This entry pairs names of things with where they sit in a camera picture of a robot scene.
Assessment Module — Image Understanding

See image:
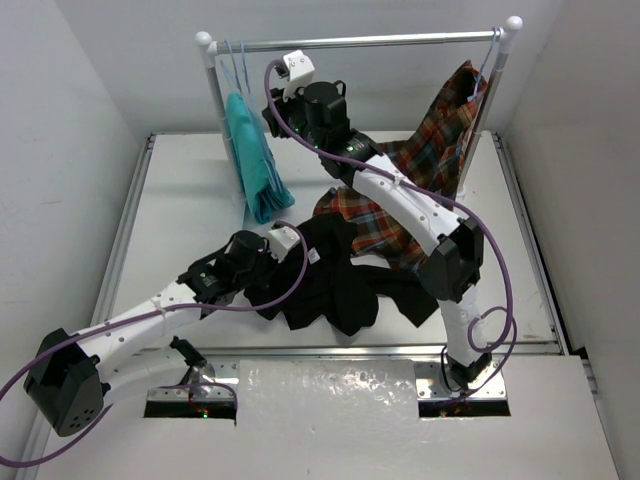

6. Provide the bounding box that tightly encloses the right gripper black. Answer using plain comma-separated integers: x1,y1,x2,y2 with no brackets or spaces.
264,77,326,151

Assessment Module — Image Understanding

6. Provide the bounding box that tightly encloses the black shirt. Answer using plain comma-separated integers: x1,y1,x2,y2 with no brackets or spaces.
258,213,438,336

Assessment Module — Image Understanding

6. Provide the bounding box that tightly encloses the blue wire hanger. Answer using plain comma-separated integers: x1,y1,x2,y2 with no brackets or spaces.
240,41,285,193

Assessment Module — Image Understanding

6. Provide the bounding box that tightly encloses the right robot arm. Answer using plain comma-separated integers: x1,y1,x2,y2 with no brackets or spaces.
263,81,491,394

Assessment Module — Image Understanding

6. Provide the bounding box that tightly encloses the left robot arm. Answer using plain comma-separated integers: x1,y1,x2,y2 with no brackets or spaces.
23,225,301,437

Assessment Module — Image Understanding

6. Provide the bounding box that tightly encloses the blue hanger holding teal shirt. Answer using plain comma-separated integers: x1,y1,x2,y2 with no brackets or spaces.
219,38,281,191

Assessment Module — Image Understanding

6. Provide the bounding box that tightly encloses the teal shirt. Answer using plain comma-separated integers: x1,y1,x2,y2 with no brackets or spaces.
226,92,295,224

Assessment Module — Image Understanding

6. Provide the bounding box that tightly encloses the plaid flannel shirt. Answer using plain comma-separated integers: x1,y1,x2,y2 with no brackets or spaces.
313,61,488,273

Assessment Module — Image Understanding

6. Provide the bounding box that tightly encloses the blue hanger holding plaid shirt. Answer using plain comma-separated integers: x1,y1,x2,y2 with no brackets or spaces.
467,26,501,101

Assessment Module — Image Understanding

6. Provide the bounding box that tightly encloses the white foam front panel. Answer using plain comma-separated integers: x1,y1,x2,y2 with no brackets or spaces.
38,356,617,479

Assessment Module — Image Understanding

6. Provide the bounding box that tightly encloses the white metal clothes rack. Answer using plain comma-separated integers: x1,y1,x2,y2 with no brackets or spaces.
195,16,523,214

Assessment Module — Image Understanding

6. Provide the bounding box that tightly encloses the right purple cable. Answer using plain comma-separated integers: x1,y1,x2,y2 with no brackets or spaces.
262,58,518,401

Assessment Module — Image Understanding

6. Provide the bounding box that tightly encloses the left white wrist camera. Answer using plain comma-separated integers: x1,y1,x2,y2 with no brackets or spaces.
265,225,300,263

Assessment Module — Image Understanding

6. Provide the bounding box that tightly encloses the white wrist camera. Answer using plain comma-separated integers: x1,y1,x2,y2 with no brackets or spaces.
265,225,300,263
282,50,315,101

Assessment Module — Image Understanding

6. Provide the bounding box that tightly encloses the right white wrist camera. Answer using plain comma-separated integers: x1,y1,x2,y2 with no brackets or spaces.
282,50,315,101

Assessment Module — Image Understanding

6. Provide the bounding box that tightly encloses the aluminium rail frame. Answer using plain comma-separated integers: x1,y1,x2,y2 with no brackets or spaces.
14,130,601,480

